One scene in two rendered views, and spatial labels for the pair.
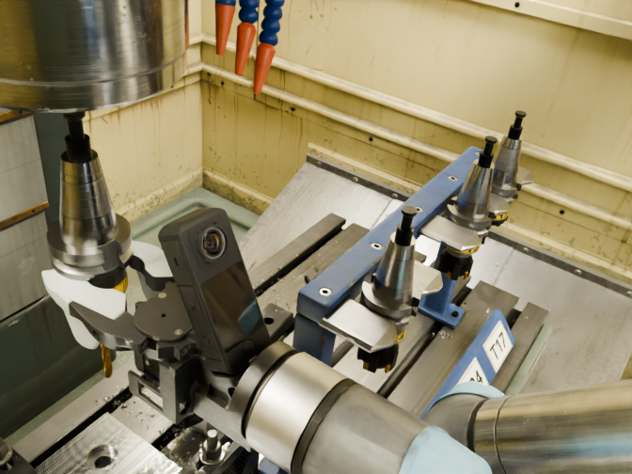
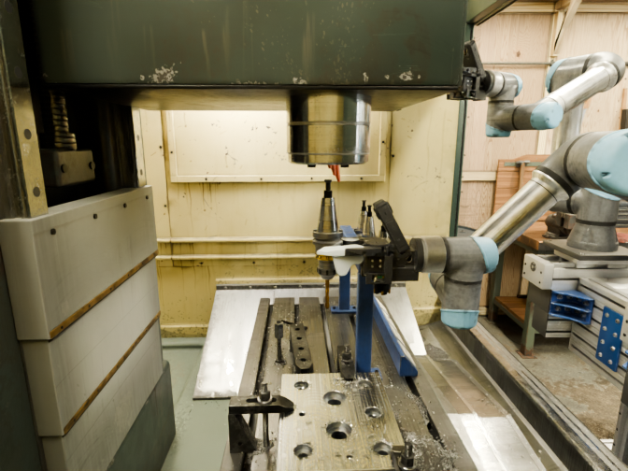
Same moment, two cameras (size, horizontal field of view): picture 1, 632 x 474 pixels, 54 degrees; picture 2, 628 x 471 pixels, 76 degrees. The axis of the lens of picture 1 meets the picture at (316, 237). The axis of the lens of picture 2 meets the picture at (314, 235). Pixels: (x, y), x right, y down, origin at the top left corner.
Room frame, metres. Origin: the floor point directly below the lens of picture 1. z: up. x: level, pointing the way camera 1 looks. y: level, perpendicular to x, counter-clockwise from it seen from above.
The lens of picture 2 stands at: (-0.26, 0.63, 1.52)
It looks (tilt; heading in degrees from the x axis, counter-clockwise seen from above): 13 degrees down; 327
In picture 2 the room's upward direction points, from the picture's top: straight up
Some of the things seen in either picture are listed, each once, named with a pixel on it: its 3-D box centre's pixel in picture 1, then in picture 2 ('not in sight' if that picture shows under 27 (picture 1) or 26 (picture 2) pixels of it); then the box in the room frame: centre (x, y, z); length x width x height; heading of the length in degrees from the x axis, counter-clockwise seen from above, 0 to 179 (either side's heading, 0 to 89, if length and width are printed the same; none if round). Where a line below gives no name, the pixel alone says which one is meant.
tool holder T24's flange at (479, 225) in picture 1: (468, 216); not in sight; (0.70, -0.20, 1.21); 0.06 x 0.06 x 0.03
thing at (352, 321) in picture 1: (363, 326); not in sight; (0.46, -0.06, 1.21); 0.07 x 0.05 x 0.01; 60
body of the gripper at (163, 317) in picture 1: (210, 360); (389, 258); (0.32, 0.07, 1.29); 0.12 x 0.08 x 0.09; 59
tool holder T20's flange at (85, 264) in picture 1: (91, 244); (327, 236); (0.39, 0.18, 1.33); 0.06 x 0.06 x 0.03
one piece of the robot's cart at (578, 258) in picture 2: not in sight; (594, 254); (0.35, -0.95, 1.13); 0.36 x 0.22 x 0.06; 57
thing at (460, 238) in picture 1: (451, 234); not in sight; (0.65, -0.17, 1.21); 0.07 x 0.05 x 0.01; 60
